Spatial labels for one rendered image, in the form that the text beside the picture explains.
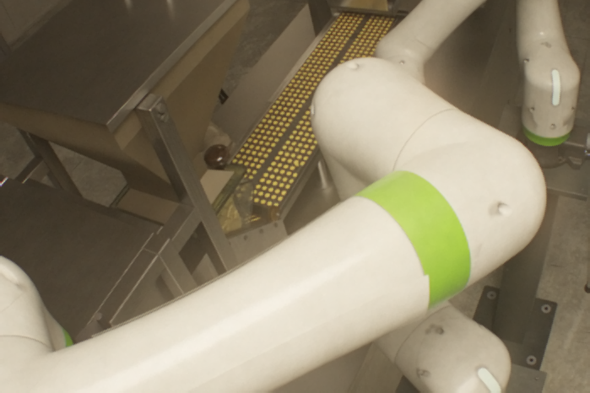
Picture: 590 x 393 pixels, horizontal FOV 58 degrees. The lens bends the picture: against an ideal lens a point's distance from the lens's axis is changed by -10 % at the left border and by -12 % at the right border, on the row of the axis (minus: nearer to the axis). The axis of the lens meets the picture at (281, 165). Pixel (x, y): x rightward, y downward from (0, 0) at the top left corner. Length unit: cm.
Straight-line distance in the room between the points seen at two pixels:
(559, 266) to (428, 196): 193
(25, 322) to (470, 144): 38
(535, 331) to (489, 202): 173
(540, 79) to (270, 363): 98
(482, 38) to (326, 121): 147
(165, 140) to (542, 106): 81
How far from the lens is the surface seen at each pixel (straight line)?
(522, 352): 214
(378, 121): 55
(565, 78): 127
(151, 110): 76
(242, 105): 187
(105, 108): 76
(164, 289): 89
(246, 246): 119
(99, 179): 317
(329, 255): 41
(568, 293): 230
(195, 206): 87
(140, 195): 114
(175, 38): 84
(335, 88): 59
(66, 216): 94
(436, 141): 51
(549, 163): 139
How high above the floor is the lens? 192
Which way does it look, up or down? 44 degrees down
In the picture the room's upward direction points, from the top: 17 degrees counter-clockwise
